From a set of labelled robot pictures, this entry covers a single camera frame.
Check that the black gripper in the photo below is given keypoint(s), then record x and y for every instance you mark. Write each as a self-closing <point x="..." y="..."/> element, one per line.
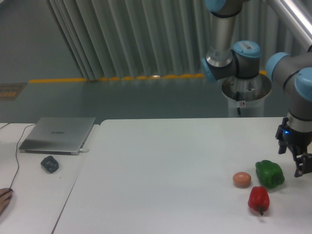
<point x="296" y="135"/>

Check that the green bell pepper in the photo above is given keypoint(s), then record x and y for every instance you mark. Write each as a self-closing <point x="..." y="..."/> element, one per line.
<point x="269" y="174"/>

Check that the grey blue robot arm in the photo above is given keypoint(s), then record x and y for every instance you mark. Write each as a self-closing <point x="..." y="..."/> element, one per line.
<point x="292" y="73"/>

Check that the red bell pepper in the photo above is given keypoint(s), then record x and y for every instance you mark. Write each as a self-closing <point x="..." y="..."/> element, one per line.
<point x="259" y="199"/>

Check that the person's hand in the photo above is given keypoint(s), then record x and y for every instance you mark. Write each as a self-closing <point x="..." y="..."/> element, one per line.
<point x="5" y="199"/>

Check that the brown egg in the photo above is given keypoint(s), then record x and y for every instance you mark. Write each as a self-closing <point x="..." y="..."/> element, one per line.
<point x="242" y="179"/>

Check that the white usb dongle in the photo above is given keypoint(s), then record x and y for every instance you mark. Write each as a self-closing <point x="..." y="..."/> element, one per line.
<point x="83" y="150"/>

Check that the silver closed laptop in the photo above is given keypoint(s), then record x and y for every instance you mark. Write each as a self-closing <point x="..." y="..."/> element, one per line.
<point x="58" y="135"/>

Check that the small black plastic gadget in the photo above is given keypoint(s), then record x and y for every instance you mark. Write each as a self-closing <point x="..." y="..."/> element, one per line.
<point x="50" y="164"/>

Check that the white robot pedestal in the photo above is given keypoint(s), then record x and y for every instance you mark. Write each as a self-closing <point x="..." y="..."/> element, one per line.
<point x="246" y="97"/>

